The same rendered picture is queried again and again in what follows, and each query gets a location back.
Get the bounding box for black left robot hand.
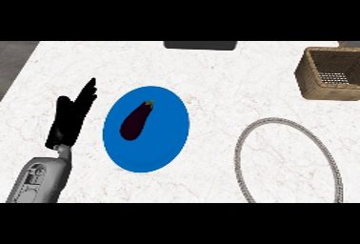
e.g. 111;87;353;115
44;77;100;151

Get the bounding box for brown wicker basket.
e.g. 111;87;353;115
292;46;360;102

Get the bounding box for dark purple eggplant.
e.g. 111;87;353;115
118;99;156;142

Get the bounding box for blue oval plate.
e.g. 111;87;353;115
102;85;192;173

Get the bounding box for dark grey flat appliance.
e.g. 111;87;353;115
164;40;239;51

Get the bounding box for grey block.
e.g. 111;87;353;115
338;40;360;49

